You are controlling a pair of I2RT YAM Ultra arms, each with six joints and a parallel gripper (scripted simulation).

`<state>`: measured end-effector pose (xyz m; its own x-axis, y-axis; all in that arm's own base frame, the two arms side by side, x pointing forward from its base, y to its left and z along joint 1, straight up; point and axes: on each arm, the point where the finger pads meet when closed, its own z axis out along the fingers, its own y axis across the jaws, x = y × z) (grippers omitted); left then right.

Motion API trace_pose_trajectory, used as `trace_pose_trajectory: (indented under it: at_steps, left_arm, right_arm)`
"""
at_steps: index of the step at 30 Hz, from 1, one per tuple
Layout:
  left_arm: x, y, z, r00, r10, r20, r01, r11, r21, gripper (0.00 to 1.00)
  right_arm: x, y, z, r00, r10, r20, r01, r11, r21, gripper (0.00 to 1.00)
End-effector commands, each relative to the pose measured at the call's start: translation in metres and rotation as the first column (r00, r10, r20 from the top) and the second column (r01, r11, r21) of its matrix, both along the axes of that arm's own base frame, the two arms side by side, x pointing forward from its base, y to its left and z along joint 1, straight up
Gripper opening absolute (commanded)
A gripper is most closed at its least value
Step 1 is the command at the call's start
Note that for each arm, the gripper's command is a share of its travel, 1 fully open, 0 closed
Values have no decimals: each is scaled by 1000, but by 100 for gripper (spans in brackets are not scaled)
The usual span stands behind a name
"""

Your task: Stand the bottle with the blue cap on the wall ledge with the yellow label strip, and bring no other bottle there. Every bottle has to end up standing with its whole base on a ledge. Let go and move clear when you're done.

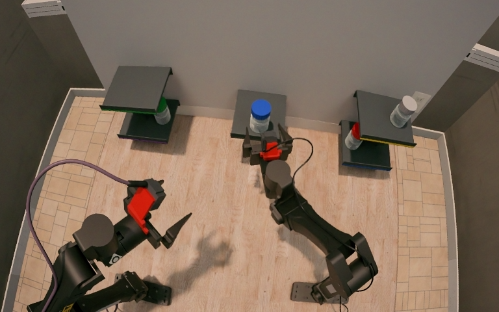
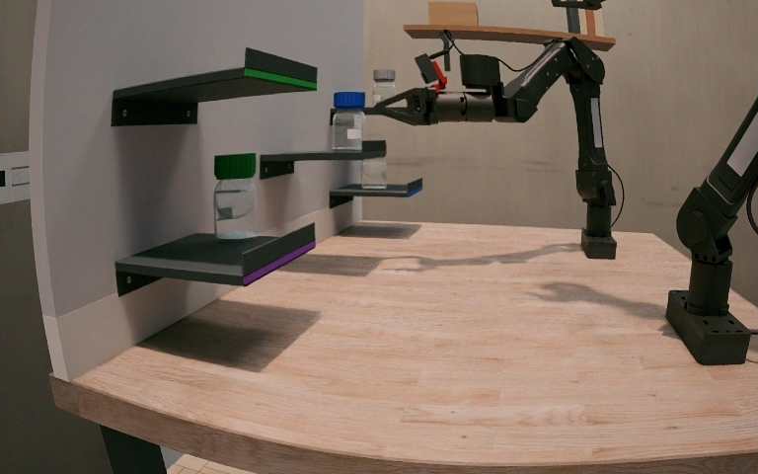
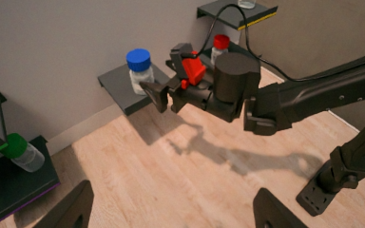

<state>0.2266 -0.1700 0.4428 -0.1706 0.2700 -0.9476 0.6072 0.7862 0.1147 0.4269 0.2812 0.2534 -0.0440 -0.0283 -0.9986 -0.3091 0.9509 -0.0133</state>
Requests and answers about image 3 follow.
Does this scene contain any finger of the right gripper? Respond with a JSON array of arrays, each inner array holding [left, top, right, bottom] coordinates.
[[139, 82, 167, 114], [165, 59, 178, 73]]

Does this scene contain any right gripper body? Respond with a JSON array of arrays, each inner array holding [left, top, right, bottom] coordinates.
[[157, 56, 213, 114]]

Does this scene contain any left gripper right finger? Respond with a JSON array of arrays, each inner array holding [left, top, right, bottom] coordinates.
[[252, 187, 309, 228]]

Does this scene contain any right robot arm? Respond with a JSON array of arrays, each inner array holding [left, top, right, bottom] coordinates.
[[169, 43, 365, 215]]

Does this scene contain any glass bottle with grey cap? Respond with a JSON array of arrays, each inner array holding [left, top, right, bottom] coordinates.
[[238, 0, 256, 10]]

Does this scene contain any glass bottle with blue cap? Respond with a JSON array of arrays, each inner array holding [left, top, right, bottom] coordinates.
[[126, 48, 154, 95]]

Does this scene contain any clear glass bottle with green cap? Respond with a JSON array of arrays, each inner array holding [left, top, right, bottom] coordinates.
[[0, 133, 45, 172]]

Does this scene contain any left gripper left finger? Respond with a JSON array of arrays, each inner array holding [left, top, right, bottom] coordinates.
[[31, 180, 94, 228]]

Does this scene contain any small glass bottle with red cap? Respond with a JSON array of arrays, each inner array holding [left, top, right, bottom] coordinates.
[[211, 34, 230, 66]]

